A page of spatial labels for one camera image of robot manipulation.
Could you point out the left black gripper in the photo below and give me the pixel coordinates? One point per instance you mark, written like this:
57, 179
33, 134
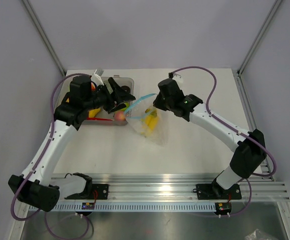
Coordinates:
101, 88

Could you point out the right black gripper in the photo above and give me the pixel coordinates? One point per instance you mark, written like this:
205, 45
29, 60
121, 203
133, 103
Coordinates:
158, 104

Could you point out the clear zip top bag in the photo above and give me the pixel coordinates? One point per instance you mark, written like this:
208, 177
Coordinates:
136, 112

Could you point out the yellow banana bunch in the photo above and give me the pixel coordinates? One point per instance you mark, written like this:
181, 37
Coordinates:
149, 122

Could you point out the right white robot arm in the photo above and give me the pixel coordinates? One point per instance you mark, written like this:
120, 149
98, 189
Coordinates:
247, 146

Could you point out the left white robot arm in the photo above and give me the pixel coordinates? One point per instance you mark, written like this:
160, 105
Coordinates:
33, 186

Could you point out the clear plastic food bin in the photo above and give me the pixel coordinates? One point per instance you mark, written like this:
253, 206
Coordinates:
80, 99

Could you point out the crumpled plastic bag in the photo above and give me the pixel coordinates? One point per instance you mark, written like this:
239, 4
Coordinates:
259, 235

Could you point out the dark avocado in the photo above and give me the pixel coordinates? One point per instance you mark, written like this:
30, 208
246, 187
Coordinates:
126, 88

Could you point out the green apple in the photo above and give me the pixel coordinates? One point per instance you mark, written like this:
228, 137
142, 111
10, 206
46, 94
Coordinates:
124, 106

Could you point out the pink peach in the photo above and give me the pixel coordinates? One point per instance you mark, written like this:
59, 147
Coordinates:
119, 116

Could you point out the orange fruit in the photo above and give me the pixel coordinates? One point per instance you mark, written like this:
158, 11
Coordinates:
93, 87

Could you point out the yellow bell pepper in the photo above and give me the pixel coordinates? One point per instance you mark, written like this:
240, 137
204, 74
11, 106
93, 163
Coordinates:
93, 113

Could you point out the red chili pepper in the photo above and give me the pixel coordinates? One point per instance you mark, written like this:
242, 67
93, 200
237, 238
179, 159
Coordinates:
99, 119

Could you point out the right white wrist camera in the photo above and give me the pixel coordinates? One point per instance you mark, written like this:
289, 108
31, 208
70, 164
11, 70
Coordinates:
178, 78

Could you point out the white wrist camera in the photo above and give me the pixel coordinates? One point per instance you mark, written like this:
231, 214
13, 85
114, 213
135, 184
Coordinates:
96, 77
178, 78

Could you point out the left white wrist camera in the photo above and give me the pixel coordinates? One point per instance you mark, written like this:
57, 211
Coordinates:
96, 77

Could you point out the aluminium mounting rail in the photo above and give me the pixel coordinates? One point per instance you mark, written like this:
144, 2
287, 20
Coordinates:
179, 187

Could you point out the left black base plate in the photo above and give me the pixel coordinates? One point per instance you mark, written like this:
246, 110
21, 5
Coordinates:
100, 191

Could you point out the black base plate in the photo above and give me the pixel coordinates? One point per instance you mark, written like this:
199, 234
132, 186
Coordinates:
205, 191
100, 191

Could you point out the left aluminium frame post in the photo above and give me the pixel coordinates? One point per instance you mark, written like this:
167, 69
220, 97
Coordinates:
29, 9

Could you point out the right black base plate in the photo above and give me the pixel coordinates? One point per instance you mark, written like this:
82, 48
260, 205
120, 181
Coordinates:
205, 191

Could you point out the white slotted cable duct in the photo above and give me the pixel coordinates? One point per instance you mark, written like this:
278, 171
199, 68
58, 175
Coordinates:
196, 207

